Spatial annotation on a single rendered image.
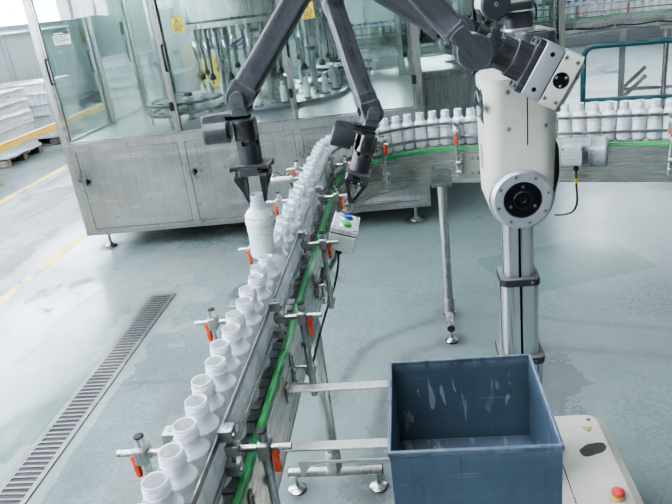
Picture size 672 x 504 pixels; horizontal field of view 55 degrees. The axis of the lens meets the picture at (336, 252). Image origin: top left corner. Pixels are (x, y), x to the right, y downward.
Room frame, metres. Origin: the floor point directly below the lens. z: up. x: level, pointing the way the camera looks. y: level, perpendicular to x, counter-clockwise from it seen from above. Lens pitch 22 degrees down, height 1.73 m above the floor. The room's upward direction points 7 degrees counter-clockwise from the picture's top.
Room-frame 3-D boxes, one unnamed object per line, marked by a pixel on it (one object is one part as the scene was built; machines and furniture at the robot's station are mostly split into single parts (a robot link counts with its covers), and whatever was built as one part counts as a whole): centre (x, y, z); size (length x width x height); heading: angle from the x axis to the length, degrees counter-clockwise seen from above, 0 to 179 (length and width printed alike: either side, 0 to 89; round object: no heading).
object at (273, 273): (1.47, 0.17, 1.08); 0.06 x 0.06 x 0.17
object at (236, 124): (1.53, 0.18, 1.47); 0.07 x 0.06 x 0.07; 83
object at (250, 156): (1.53, 0.17, 1.40); 0.10 x 0.07 x 0.07; 82
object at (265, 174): (1.53, 0.17, 1.33); 0.07 x 0.07 x 0.09; 82
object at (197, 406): (0.88, 0.25, 1.08); 0.06 x 0.06 x 0.17
